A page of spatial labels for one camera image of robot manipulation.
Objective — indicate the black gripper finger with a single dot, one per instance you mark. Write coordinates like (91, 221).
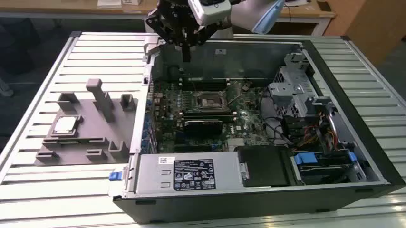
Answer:
(169, 33)
(201, 35)

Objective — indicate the silver CPU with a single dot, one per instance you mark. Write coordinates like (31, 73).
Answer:
(66, 124)

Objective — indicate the CPU socket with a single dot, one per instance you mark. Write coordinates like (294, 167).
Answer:
(212, 102)

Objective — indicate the small white box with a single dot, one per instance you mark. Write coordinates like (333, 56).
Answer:
(131, 2)

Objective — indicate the black rear fan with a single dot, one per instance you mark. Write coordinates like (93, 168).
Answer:
(174, 72)

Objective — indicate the white paper sheet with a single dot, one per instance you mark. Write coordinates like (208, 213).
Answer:
(110, 3)

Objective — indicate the wooden desk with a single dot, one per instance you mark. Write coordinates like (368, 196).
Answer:
(63, 9)
(305, 13)

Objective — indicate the silver metal disk bay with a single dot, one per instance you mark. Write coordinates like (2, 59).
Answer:
(285, 90)

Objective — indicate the black graphics card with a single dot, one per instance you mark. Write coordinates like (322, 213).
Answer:
(204, 128)

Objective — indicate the green motherboard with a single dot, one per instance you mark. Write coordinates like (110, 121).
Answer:
(254, 135)

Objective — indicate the silver chipset heatsink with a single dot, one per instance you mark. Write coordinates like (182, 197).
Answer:
(237, 142)

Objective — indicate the black expansion slot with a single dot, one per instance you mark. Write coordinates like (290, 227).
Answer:
(194, 148)

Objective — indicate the black office chair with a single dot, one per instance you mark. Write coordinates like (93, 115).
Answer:
(18, 42)

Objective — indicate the grey parts rack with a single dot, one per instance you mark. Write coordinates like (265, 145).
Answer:
(93, 137)

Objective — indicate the wooden cabinet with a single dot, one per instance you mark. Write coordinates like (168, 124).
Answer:
(377, 28)

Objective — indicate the black plastic shroud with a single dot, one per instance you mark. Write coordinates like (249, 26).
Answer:
(264, 166)

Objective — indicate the silver power supply unit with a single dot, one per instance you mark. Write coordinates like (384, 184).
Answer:
(153, 173)

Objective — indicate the hard disk in blue carrier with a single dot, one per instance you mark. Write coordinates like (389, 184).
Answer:
(305, 158)

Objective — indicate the blue plastic latch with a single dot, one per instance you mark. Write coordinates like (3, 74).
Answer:
(115, 177)

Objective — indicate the black PC case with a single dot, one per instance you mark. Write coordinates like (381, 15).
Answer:
(254, 209)

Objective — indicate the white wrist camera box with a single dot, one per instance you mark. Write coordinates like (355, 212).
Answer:
(213, 12)

